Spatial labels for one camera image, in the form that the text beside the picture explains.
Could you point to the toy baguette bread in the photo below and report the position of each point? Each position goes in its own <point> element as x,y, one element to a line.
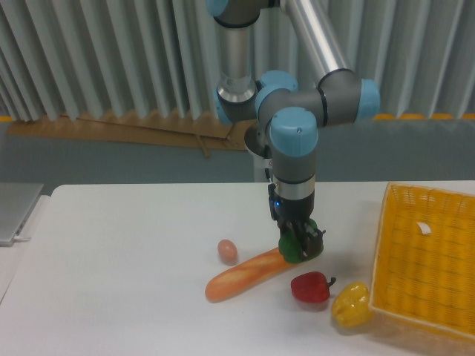
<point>245,276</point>

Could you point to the green bell pepper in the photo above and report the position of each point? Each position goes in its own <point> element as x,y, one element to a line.
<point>289,248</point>

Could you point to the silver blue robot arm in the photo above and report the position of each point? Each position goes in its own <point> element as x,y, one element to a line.
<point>288,118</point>

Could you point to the brown egg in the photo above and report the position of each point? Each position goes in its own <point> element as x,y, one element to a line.
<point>227,252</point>

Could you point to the red bell pepper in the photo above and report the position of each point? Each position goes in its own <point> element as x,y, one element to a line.
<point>312,287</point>

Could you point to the flattened brown cardboard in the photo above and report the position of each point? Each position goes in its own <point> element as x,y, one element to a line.
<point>205,133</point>

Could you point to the white cable plug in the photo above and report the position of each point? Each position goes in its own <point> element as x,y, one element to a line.
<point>21,239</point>

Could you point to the yellow bell pepper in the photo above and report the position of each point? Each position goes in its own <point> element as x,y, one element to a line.
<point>351,307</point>

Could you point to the yellow woven basket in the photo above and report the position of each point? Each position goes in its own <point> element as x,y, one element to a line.
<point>425,281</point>

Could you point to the white paper tag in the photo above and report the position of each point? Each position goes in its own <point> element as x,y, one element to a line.
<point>424,228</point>

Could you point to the grey laptop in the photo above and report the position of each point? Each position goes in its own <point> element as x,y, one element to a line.
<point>18,200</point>

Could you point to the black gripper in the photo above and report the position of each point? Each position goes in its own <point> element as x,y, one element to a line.
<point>309,236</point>

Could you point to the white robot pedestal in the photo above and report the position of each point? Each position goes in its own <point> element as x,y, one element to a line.
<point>259,159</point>

